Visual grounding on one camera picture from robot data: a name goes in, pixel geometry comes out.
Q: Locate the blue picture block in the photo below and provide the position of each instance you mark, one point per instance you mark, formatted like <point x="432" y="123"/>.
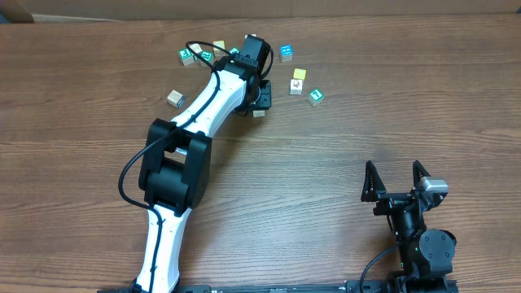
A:
<point x="286" y="53"/>

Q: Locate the cardboard backboard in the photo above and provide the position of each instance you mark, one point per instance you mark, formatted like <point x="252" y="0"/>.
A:
<point x="26" y="10"/>

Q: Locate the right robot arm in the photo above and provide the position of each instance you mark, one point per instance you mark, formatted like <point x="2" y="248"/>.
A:
<point x="426" y="255"/>

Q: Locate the green number four block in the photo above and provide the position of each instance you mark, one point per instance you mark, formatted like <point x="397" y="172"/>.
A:
<point x="234" y="50"/>

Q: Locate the white block red picture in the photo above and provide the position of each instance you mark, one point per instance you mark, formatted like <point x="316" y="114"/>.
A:
<point x="296" y="86"/>

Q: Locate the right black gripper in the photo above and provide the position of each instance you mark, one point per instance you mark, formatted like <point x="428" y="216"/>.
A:
<point x="374" y="190"/>

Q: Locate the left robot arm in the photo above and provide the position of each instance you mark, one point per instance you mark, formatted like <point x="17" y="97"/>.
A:
<point x="176" y="158"/>

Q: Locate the yellow top block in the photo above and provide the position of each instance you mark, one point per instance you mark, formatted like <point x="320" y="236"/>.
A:
<point x="219" y="48"/>

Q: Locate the yellow block right side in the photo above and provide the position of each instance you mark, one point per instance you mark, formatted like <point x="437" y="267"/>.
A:
<point x="299" y="74"/>

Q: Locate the white block owl picture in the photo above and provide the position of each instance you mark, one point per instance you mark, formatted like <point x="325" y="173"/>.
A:
<point x="258" y="113"/>

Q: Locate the plain white lettered block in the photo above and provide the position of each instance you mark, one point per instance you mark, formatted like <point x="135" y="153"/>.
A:
<point x="196" y="48"/>

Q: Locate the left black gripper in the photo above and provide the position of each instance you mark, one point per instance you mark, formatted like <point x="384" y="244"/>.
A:
<point x="265" y="98"/>

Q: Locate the yellow block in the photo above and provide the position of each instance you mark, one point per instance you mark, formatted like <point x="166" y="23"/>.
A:
<point x="219" y="48"/>
<point x="299" y="74"/>

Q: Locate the green wheelchair symbol block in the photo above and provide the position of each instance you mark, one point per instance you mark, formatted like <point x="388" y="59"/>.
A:
<point x="186" y="57"/>

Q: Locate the green number seven block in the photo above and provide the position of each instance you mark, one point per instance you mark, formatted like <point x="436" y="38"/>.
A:
<point x="315" y="97"/>

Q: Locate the green letter block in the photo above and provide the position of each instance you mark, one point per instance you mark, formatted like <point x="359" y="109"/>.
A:
<point x="206" y="57"/>

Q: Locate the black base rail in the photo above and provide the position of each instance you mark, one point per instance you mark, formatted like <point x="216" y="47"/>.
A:
<point x="347" y="287"/>

